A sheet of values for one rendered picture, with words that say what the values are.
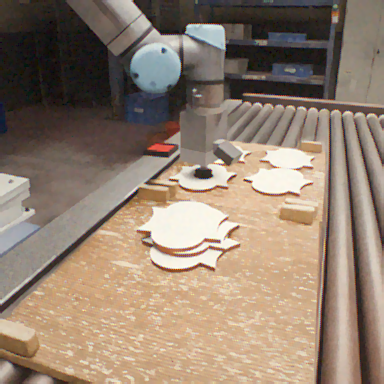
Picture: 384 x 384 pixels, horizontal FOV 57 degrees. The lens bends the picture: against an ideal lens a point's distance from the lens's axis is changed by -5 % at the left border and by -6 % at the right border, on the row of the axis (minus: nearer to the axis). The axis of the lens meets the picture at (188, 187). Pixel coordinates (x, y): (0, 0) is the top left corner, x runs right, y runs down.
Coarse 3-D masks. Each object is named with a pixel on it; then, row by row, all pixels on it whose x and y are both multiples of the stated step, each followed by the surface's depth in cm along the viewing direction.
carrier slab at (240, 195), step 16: (240, 144) 105; (256, 144) 105; (256, 160) 93; (320, 160) 93; (160, 176) 83; (240, 176) 83; (304, 176) 83; (320, 176) 83; (208, 192) 75; (224, 192) 75; (240, 192) 75; (304, 192) 75; (320, 192) 75; (240, 208) 69; (256, 208) 69; (272, 208) 69; (320, 208) 68; (320, 224) 64
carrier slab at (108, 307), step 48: (96, 240) 58; (240, 240) 59; (288, 240) 58; (48, 288) 47; (96, 288) 48; (144, 288) 48; (192, 288) 48; (240, 288) 48; (288, 288) 48; (48, 336) 40; (96, 336) 40; (144, 336) 40; (192, 336) 40; (240, 336) 40; (288, 336) 40
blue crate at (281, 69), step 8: (280, 64) 483; (288, 64) 513; (296, 64) 507; (304, 64) 502; (312, 64) 497; (272, 72) 492; (280, 72) 488; (288, 72) 482; (296, 72) 478; (304, 72) 473; (312, 72) 499
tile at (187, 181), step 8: (184, 168) 85; (192, 168) 85; (216, 168) 85; (224, 168) 85; (176, 176) 81; (184, 176) 81; (192, 176) 81; (216, 176) 81; (224, 176) 81; (232, 176) 82; (184, 184) 77; (192, 184) 77; (200, 184) 77; (208, 184) 77; (216, 184) 77; (224, 184) 77; (192, 192) 75; (200, 192) 75
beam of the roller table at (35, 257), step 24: (144, 168) 93; (96, 192) 80; (120, 192) 80; (72, 216) 70; (96, 216) 70; (48, 240) 62; (72, 240) 62; (0, 264) 55; (24, 264) 56; (48, 264) 56; (0, 288) 50; (24, 288) 52; (0, 312) 48
